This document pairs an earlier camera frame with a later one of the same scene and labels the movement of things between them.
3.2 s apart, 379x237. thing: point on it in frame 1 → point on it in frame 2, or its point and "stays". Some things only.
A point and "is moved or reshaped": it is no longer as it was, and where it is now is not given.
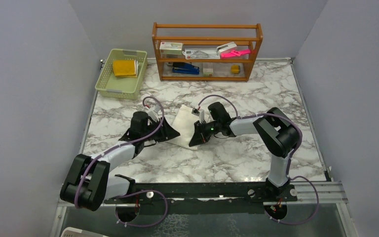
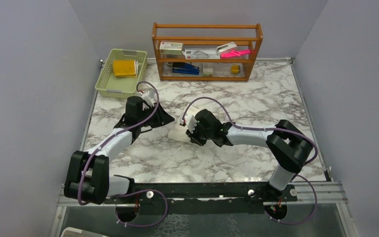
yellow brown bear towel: [125, 68] stays
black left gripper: [166, 132] → [162, 118]
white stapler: [225, 48] stays
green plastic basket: [121, 73] stays
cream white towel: [183, 123] is moved or reshaped
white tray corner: [72, 232] stays
